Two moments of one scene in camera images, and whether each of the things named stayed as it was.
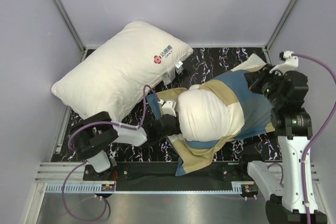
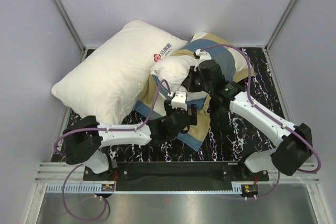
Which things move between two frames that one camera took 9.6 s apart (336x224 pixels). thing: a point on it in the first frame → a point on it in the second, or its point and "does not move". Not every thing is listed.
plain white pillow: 111,80 does not move
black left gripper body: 175,130 → 169,109
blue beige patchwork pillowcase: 258,117 → 180,79
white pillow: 203,117 → 174,70
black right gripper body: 266,83 → 195,83
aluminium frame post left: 84,51 does not move
